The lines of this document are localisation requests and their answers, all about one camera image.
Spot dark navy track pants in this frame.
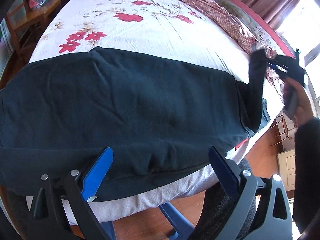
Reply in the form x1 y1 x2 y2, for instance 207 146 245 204
1 48 266 202

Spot right forearm black sleeve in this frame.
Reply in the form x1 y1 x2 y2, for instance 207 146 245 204
293 118 319 233

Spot person right hand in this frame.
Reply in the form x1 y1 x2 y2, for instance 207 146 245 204
283 77 314 127

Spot red checked patterned blanket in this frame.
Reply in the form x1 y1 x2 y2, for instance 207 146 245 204
120 0 286 98

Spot wooden chair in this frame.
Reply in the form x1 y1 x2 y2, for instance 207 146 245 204
4 0 63 63

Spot bed with white floral sheet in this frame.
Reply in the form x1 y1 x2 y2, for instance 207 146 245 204
29 0 283 222

